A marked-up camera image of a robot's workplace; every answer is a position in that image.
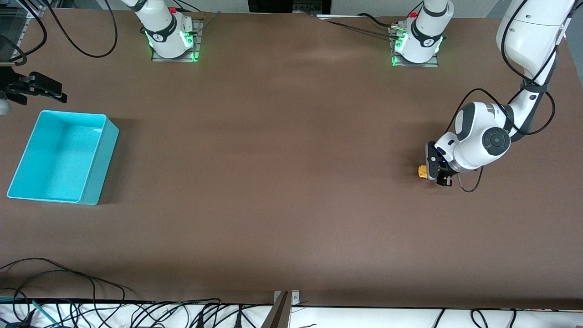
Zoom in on teal plastic bin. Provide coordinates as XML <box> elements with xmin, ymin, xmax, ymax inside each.
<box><xmin>6</xmin><ymin>110</ymin><xmax>120</xmax><ymax>206</ymax></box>

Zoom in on teal thin stick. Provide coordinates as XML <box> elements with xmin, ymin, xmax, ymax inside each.
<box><xmin>32</xmin><ymin>300</ymin><xmax>58</xmax><ymax>325</ymax></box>

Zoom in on black equipment box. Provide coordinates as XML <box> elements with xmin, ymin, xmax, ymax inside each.
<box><xmin>248</xmin><ymin>0</ymin><xmax>328</xmax><ymax>15</ymax></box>

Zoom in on black hanging cable loop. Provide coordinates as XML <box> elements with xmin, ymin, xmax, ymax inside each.
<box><xmin>0</xmin><ymin>0</ymin><xmax>47</xmax><ymax>67</ymax></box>
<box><xmin>43</xmin><ymin>0</ymin><xmax>118</xmax><ymax>58</ymax></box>

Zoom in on clear acrylic enclosure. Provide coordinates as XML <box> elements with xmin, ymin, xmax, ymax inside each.
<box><xmin>0</xmin><ymin>0</ymin><xmax>44</xmax><ymax>60</ymax></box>

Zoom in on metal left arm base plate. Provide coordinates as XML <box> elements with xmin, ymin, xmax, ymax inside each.
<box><xmin>391</xmin><ymin>25</ymin><xmax>440</xmax><ymax>68</ymax></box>

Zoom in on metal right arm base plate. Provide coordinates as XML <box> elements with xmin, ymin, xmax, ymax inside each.
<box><xmin>151</xmin><ymin>19</ymin><xmax>204</xmax><ymax>63</ymax></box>

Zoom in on thick black cable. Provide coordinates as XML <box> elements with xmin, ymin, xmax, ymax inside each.
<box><xmin>357</xmin><ymin>12</ymin><xmax>402</xmax><ymax>29</ymax></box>

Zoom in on thin black cable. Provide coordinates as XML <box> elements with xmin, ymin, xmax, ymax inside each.
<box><xmin>324</xmin><ymin>20</ymin><xmax>394</xmax><ymax>36</ymax></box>

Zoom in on metal bracket plate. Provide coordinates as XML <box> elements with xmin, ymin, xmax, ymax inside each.
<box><xmin>273</xmin><ymin>290</ymin><xmax>301</xmax><ymax>306</ymax></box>

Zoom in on grey camera mount pole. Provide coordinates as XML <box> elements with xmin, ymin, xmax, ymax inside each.
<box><xmin>261</xmin><ymin>292</ymin><xmax>291</xmax><ymax>328</ymax></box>

